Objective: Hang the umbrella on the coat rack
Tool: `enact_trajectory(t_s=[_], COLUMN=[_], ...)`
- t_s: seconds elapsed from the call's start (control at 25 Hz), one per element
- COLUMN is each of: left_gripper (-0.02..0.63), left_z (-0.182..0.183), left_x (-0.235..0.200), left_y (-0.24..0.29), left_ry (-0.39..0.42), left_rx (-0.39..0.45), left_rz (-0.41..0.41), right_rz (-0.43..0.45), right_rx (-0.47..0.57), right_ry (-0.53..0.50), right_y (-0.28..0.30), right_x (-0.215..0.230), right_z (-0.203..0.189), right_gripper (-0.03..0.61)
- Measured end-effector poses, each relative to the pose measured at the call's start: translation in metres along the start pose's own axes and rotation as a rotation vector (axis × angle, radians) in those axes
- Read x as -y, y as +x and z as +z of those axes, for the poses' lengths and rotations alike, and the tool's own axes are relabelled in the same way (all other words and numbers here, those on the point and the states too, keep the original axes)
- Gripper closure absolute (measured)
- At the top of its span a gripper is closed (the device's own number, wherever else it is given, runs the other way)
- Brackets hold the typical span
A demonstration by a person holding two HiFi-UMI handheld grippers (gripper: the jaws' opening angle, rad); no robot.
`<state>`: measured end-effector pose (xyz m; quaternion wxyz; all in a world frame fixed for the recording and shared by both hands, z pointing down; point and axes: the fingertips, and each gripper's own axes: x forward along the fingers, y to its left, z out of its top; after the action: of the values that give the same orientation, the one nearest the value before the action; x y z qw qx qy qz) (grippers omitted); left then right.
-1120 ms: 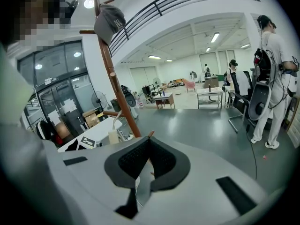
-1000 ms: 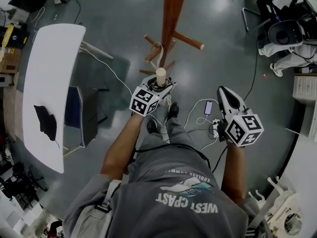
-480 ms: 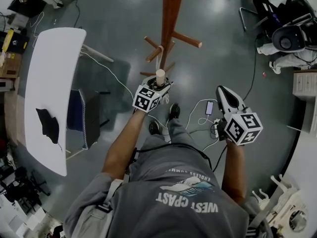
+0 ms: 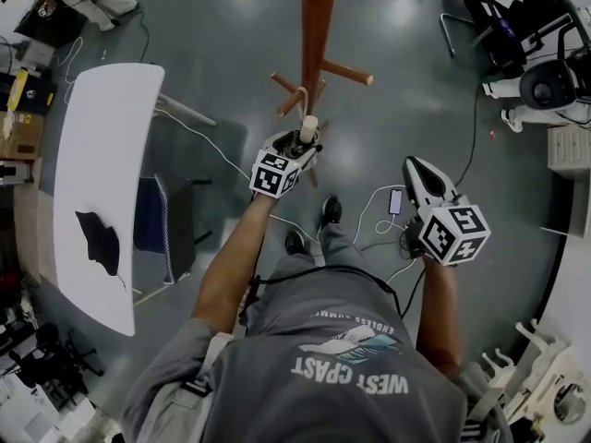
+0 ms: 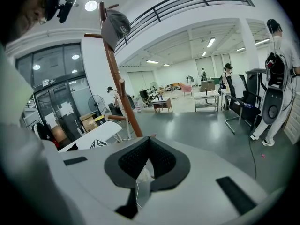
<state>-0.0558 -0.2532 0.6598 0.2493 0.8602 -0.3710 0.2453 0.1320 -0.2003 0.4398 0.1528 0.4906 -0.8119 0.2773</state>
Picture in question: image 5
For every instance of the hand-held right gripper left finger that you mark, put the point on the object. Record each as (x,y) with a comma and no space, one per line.
(93,177)

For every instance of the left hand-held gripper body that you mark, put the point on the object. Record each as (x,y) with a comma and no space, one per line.
(98,144)

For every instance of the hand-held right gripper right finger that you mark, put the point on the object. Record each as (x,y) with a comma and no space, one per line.
(199,196)

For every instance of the brown wooden coat rack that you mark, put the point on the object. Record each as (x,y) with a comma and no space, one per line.
(113,62)

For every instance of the cardboard box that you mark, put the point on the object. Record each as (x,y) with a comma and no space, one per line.
(87,124)

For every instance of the yellow and black case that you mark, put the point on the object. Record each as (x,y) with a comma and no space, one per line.
(99,121)

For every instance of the black cloth piece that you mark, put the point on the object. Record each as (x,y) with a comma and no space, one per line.
(73,147)

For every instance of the black equipment case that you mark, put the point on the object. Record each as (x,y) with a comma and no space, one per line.
(112,109)

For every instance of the black standing fan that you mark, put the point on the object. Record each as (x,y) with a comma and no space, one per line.
(96,103)

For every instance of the white paper sheet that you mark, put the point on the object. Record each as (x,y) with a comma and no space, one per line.
(50,121)
(65,109)

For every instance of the clear water jug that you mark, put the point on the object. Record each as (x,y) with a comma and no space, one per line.
(138,107)

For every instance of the black framed glass door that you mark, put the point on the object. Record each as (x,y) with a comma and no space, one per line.
(70,95)

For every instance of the yellow wicker chair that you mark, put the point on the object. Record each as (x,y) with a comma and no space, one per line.
(145,102)

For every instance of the black shelf cabinet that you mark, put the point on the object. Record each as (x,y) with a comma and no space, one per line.
(145,94)

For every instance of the small wooden table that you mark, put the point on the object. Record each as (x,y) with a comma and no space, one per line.
(162,105)

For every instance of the small pink object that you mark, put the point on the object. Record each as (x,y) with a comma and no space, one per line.
(263,155)

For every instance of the white standing fan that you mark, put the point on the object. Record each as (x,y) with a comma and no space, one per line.
(153,84)

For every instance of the orange sofa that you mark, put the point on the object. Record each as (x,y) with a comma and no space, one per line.
(175,85)

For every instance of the long ceiling tube light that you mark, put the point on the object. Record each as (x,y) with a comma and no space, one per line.
(211,42)
(152,61)

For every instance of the black office chair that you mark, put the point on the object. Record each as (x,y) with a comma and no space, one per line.
(243,104)

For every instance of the pink armchair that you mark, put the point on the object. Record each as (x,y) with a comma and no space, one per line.
(186,89)

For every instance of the brown wooden cabinet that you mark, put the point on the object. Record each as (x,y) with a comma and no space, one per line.
(207,85)

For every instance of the grey baseball cap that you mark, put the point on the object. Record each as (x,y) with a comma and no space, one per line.
(114,29)

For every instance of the white drawer cabinet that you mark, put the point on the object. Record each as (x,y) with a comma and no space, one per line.
(293,123)

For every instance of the round ceiling light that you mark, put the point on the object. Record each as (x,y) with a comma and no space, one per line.
(91,6)

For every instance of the black balcony railing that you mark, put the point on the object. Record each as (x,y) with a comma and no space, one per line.
(158,14)

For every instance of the person's head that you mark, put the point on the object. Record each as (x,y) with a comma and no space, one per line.
(25,10)

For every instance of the white metal frame table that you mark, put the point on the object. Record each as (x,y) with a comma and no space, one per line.
(206,101)

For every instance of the black head-worn camera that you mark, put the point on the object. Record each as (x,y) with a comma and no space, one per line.
(65,10)

